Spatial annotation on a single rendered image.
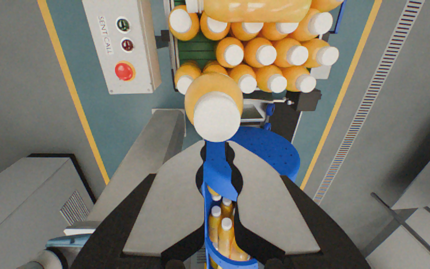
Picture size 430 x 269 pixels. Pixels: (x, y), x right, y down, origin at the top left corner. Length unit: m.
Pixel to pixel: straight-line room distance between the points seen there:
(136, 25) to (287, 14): 0.27
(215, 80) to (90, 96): 1.72
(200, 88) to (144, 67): 0.26
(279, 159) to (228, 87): 0.34
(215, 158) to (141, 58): 0.29
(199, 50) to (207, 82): 0.42
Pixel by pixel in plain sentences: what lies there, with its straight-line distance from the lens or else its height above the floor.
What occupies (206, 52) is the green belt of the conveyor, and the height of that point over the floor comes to 0.90.
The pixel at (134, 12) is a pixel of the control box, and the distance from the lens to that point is 0.41.
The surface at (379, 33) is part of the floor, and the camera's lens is 2.09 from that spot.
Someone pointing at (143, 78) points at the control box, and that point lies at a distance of 0.41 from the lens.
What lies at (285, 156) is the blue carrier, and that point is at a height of 1.14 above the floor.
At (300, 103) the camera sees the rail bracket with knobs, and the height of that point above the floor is 1.00.
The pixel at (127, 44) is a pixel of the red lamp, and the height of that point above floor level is 1.11.
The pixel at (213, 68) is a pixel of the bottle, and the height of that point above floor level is 1.05.
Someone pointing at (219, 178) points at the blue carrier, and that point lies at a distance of 0.40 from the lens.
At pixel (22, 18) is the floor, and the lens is 2.00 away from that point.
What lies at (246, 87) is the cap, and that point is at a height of 1.10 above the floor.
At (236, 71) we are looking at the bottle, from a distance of 0.44.
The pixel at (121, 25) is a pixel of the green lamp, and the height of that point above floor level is 1.11.
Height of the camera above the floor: 1.48
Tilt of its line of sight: 59 degrees down
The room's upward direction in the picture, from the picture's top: 173 degrees clockwise
